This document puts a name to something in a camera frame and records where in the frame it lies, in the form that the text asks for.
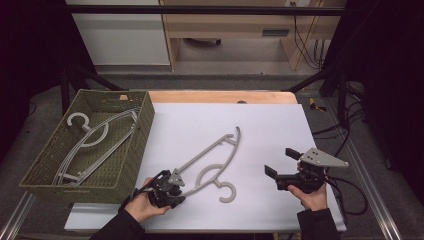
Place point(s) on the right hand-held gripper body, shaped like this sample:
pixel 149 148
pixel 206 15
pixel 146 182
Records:
pixel 310 176

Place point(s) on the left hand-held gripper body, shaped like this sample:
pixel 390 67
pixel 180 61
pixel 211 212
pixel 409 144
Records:
pixel 163 190

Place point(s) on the grey plastic clothes hanger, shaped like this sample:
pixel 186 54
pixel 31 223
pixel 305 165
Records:
pixel 111 120
pixel 69 120
pixel 234 193

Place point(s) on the green woven basket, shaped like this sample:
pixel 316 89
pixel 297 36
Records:
pixel 110 163

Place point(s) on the person's right hand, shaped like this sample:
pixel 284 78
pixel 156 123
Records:
pixel 315 200

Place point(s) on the person's left hand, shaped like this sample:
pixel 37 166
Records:
pixel 141 206

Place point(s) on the yellow and black tape piece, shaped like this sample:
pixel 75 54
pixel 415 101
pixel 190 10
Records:
pixel 315 105

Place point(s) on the black metal stand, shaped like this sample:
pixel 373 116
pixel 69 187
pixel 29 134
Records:
pixel 341 96
pixel 66 86

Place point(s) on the light wooden table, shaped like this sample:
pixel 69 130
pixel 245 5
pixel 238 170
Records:
pixel 206 97

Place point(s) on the black curtain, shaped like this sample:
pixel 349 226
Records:
pixel 386 66
pixel 30 50

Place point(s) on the black chair base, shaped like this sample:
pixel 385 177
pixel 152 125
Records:
pixel 203 41

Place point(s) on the beige wooden desk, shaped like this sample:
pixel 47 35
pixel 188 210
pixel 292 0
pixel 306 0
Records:
pixel 226 23

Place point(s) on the white cabinet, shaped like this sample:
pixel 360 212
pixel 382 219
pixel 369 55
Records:
pixel 120 36

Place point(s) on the aluminium rail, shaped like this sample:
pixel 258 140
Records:
pixel 373 200
pixel 15 220

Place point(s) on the black horizontal frame bar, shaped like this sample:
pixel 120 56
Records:
pixel 200 10

